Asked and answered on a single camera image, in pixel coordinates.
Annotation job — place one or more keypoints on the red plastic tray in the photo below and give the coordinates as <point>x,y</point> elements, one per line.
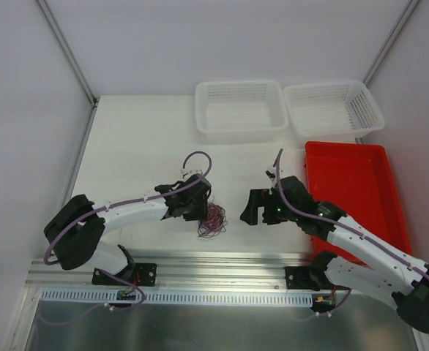
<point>358,178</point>

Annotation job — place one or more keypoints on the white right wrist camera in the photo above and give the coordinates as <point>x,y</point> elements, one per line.
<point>274,175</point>

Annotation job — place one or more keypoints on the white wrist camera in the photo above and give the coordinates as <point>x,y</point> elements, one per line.
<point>186,173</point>
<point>274,175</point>

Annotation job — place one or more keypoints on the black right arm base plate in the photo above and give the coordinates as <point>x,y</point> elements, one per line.
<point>307,278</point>

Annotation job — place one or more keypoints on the aluminium frame post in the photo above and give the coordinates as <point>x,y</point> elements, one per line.
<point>402,21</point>
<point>52,23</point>

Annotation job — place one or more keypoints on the white perforated basket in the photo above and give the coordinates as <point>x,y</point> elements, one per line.
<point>332,109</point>
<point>240,111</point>

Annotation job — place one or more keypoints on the white perforated basket left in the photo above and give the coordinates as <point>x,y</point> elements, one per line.
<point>240,111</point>

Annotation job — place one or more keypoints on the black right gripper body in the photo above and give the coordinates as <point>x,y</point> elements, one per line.
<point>266,209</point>

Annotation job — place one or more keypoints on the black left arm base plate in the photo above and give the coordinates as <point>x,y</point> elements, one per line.
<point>140,274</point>

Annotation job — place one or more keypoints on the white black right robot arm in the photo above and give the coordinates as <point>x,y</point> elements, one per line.
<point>385,273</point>

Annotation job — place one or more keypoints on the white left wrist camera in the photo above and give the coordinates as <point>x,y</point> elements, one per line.
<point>186,173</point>

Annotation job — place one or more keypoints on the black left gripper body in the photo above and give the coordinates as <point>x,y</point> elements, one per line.
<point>196,210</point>

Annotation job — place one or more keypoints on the white slotted cable duct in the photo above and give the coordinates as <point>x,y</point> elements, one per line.
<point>178,297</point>

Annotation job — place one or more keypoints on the aluminium frame post left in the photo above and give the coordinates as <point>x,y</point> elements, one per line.
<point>52,23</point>

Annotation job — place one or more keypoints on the aluminium frame post right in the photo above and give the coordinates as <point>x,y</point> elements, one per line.
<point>402,21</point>

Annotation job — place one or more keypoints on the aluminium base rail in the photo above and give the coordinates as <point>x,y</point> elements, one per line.
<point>228,271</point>

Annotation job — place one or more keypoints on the white perforated basket right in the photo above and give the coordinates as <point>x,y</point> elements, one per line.
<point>332,109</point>

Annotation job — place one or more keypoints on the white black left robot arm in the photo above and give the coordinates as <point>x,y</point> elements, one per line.
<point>75,233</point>

